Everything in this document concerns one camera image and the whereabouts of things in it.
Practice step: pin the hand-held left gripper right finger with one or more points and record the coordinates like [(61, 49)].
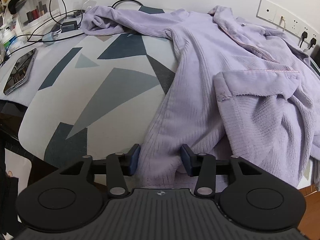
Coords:
[(186, 161)]

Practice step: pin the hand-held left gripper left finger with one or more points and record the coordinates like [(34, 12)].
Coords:
[(133, 161)]

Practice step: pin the lilac fleece robe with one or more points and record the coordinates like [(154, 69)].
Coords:
[(200, 80)]

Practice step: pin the smartphone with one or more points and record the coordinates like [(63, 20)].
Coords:
[(20, 71)]

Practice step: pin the black charger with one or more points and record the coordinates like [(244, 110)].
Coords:
[(68, 27)]

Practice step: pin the grey adapter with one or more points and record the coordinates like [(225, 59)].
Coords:
[(48, 38)]

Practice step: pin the white plug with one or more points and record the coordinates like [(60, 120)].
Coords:
[(283, 21)]

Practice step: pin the black plug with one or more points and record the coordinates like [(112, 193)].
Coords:
[(312, 42), (304, 34)]

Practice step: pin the clear acrylic organizer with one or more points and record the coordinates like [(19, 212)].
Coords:
[(40, 0)]

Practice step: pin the white wall socket strip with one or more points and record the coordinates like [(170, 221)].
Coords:
[(268, 11)]

